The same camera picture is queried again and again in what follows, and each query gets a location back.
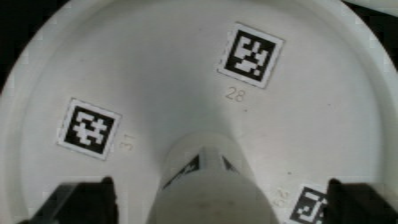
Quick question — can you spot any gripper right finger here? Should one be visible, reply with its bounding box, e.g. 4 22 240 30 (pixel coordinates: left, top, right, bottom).
324 178 398 224

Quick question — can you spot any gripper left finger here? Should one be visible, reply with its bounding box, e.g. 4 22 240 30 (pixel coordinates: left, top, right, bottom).
20 177 119 224

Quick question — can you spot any white cylindrical table leg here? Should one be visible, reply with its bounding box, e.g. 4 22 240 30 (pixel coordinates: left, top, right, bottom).
144 146 281 224

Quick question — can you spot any white round table top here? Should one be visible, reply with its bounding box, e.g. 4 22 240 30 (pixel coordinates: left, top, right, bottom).
0 0 398 224

